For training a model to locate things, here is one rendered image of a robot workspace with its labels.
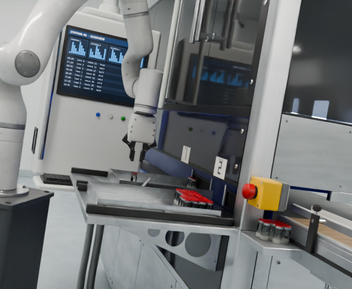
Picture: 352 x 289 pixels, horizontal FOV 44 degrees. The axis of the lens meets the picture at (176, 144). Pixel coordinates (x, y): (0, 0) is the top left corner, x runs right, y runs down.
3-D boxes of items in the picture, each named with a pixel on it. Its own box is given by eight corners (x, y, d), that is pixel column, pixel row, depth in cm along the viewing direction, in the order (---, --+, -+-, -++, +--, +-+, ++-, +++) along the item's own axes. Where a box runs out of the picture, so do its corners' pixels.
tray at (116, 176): (188, 186, 182) (190, 178, 181) (211, 200, 157) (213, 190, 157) (107, 176, 171) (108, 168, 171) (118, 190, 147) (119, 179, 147)
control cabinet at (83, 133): (127, 178, 231) (151, 29, 227) (139, 185, 214) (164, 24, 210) (27, 168, 211) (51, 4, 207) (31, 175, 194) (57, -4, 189)
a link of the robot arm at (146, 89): (128, 102, 159) (144, 105, 153) (134, 66, 159) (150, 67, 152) (146, 106, 165) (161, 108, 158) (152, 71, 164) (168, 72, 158)
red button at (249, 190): (252, 198, 112) (255, 183, 112) (259, 202, 108) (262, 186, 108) (239, 196, 111) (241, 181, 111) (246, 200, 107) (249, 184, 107)
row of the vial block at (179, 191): (179, 203, 140) (181, 188, 140) (198, 217, 123) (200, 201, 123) (172, 202, 140) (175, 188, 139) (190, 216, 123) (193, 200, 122)
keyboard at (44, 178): (128, 185, 205) (128, 180, 205) (137, 191, 192) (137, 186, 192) (39, 177, 189) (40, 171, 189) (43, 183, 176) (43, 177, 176)
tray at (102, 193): (189, 202, 146) (191, 191, 145) (219, 223, 121) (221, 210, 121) (86, 191, 136) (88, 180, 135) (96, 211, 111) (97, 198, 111)
